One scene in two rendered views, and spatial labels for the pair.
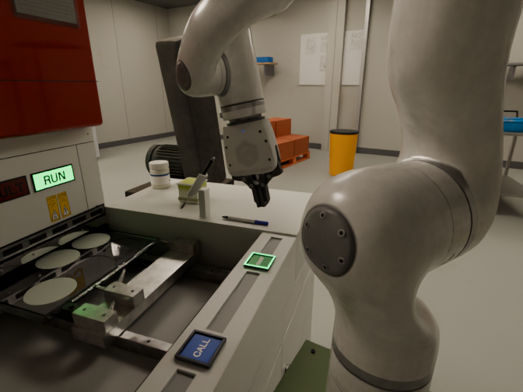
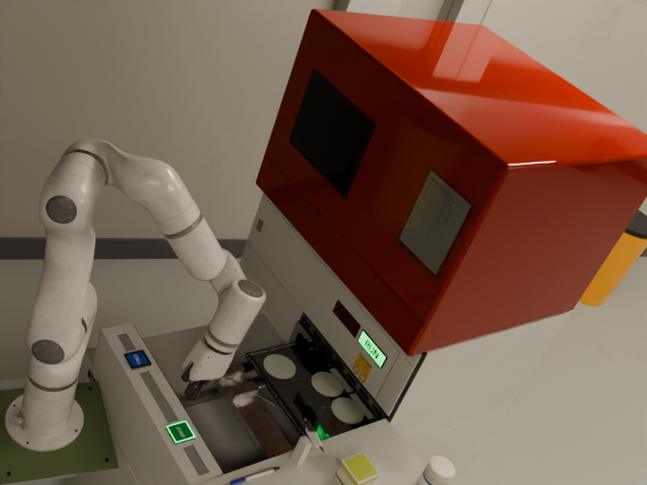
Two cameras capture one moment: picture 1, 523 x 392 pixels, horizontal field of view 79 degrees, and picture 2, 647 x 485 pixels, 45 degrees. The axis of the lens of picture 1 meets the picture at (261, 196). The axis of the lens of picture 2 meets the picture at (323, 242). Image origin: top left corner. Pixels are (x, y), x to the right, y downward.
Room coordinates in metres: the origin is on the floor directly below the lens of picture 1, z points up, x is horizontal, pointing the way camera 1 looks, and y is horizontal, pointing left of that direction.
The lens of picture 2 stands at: (1.29, -1.15, 2.47)
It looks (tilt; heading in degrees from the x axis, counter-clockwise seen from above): 32 degrees down; 114
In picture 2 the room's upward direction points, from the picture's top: 22 degrees clockwise
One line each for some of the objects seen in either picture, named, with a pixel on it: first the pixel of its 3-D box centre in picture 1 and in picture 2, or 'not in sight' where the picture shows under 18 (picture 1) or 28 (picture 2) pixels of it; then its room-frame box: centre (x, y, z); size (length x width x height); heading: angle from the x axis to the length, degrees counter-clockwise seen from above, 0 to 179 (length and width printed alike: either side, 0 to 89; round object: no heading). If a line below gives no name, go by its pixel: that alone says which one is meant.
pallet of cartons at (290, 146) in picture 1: (275, 141); not in sight; (5.78, -0.26, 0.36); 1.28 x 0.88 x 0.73; 151
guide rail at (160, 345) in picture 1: (97, 331); (235, 388); (0.55, 0.35, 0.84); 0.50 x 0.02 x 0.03; 71
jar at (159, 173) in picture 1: (159, 174); (435, 477); (1.16, 0.38, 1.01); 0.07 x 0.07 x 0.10
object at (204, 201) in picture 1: (198, 194); (309, 443); (0.87, 0.18, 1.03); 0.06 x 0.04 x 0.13; 71
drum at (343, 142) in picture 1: (342, 152); not in sight; (4.88, -1.25, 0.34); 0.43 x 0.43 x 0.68
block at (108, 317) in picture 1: (95, 317); (229, 370); (0.52, 0.33, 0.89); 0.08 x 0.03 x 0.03; 71
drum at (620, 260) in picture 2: not in sight; (604, 254); (1.03, 3.73, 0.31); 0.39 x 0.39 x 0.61
